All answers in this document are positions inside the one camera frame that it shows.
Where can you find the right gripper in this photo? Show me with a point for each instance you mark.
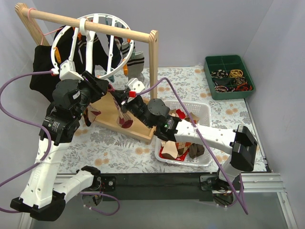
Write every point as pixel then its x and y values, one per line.
pixel 126 101

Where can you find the beige sock in basket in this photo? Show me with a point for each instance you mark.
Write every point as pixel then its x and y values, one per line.
pixel 169 150

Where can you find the black sock brown stripes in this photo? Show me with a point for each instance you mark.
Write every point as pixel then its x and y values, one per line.
pixel 99 57

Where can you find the red bear pattern sock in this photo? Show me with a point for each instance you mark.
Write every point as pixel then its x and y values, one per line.
pixel 180 114

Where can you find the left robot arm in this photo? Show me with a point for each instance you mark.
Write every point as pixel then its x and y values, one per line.
pixel 42 199

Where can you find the white round clip hanger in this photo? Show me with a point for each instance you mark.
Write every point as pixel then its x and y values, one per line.
pixel 56 59

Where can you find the navy sock green toe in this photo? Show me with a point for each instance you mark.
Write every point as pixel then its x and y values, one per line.
pixel 116 51

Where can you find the green compartment tray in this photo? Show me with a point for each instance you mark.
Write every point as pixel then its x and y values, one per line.
pixel 228 77

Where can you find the wooden clothes rack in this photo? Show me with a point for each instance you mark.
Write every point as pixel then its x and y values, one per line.
pixel 111 25

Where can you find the teal clothes clip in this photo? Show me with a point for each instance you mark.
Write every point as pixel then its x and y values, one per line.
pixel 111 78

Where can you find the red sock in basket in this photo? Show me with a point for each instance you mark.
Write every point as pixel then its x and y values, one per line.
pixel 180 159

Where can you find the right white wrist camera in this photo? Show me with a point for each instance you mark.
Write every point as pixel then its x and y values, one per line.
pixel 134 86

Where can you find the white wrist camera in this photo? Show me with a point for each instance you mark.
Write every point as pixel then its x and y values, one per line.
pixel 134 86
pixel 67 71

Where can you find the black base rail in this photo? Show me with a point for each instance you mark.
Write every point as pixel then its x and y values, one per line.
pixel 156 186

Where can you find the grey striped sock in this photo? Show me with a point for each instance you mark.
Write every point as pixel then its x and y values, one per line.
pixel 125 47
pixel 135 66

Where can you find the white plastic laundry basket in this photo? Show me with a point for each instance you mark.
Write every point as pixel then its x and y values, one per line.
pixel 200 110

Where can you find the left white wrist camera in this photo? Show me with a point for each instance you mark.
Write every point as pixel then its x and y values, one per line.
pixel 67 71

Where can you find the red yellow argyle sock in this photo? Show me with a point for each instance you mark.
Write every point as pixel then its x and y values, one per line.
pixel 86 117

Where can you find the brown sock in basket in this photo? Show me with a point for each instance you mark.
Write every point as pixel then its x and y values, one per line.
pixel 196 150

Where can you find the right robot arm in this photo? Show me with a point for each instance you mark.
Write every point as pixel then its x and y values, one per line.
pixel 239 143

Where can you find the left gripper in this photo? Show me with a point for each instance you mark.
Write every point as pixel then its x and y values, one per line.
pixel 96 84

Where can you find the black garment on hanger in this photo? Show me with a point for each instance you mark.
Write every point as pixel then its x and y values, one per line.
pixel 45 84

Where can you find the beige orange green argyle sock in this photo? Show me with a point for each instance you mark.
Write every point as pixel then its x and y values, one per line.
pixel 182 147

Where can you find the maroon beige purple striped sock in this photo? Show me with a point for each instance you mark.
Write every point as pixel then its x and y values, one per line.
pixel 92 113

